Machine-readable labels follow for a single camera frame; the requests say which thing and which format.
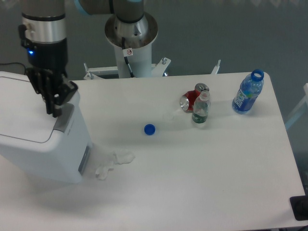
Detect white frame bracket left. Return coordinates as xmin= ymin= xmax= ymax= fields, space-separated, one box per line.
xmin=83 ymin=63 xmax=119 ymax=80

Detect white furniture edge right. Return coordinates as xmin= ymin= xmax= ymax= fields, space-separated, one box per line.
xmin=284 ymin=83 xmax=308 ymax=130

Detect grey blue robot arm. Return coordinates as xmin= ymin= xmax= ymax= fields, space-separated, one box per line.
xmin=18 ymin=0 xmax=146 ymax=117

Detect blue plastic drink bottle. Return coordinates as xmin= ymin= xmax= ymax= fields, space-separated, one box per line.
xmin=232 ymin=69 xmax=264 ymax=114

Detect white frame bracket right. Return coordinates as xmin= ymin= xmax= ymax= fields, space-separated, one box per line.
xmin=211 ymin=59 xmax=221 ymax=75

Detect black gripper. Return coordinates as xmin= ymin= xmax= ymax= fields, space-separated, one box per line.
xmin=18 ymin=25 xmax=78 ymax=117

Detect black device at edge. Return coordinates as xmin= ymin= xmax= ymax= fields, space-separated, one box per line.
xmin=290 ymin=195 xmax=308 ymax=221

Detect clear green-label bottle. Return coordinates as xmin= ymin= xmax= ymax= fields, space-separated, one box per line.
xmin=192 ymin=90 xmax=211 ymax=124

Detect black cable on floor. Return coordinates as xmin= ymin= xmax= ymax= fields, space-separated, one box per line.
xmin=0 ymin=62 xmax=28 ymax=74

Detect crushed red soda can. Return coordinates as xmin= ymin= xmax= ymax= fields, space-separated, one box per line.
xmin=180 ymin=83 xmax=209 ymax=113

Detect white trash can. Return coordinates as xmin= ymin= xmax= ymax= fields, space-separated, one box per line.
xmin=0 ymin=71 xmax=92 ymax=183

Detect white frame bracket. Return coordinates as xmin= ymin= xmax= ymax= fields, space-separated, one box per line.
xmin=211 ymin=59 xmax=221 ymax=75
xmin=83 ymin=63 xmax=119 ymax=80

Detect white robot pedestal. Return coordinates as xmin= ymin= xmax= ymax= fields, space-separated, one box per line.
xmin=105 ymin=12 xmax=158 ymax=78

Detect blue bottle cap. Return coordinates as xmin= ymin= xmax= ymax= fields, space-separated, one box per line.
xmin=144 ymin=124 xmax=156 ymax=136

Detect crumpled white tissue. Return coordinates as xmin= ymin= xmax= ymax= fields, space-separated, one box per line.
xmin=95 ymin=149 xmax=135 ymax=180

